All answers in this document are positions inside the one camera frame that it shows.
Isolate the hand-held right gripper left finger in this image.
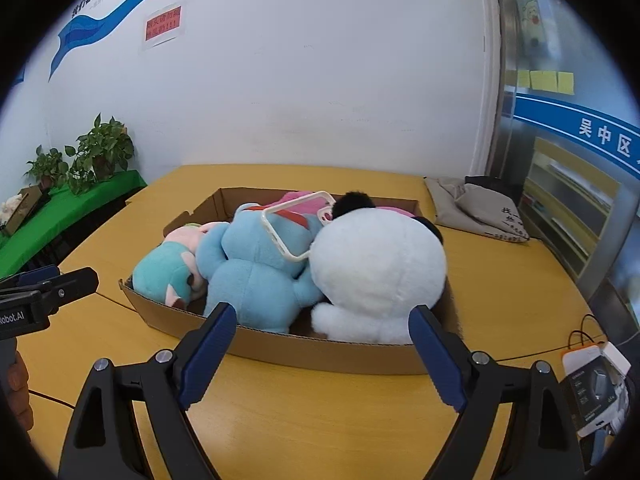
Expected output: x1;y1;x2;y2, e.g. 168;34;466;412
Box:
59;301;238;480

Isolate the small potted green plant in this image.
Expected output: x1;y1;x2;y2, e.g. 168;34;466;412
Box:
24;145;71;191

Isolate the black white orange product box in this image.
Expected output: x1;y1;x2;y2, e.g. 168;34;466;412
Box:
560;342;633;438

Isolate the green tablecloth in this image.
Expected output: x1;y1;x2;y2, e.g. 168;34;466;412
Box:
0;170;148;278

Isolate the cartoon door sticker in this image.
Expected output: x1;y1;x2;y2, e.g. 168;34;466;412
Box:
517;0;547;47

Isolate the pink white phone case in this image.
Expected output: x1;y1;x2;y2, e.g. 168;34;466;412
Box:
260;190;337;261

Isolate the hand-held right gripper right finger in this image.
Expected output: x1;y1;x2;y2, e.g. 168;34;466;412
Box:
408;304;587;480

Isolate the thin black cable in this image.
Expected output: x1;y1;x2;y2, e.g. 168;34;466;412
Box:
567;314;610;352

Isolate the pink pig plush toy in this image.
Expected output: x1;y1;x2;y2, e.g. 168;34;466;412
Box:
132;222;231;309

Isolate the pink bear plush toy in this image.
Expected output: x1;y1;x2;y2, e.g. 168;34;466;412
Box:
277;190;418;221

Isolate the white panda plush toy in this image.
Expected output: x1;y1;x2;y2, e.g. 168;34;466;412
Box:
307;190;448;346

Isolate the person's left hand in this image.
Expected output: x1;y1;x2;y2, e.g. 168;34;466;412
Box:
2;349;34;434

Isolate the black bag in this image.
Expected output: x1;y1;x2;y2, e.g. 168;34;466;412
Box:
465;175;521;198

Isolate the white fluffy object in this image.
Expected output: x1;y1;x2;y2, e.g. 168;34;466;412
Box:
0;199;22;228

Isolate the wooden desktop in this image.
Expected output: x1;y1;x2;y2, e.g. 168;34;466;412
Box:
15;164;626;480

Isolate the small cardboard box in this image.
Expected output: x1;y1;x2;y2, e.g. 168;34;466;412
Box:
2;185;43;236

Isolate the beige canvas bag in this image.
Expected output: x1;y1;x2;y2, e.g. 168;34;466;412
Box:
424;176;532;247

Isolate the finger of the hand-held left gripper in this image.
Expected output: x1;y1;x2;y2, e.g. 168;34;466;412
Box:
0;264;62;297
31;267;99;317

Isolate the red wall sign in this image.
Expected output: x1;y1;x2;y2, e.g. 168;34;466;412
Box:
141;4;183;51

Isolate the blue plush toy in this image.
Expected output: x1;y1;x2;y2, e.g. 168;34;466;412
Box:
195;202;326;335

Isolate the brown cardboard box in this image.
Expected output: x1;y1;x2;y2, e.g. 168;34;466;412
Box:
118;187;463;376

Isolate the large potted green plant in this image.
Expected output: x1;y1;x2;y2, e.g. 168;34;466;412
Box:
65;114;136;196

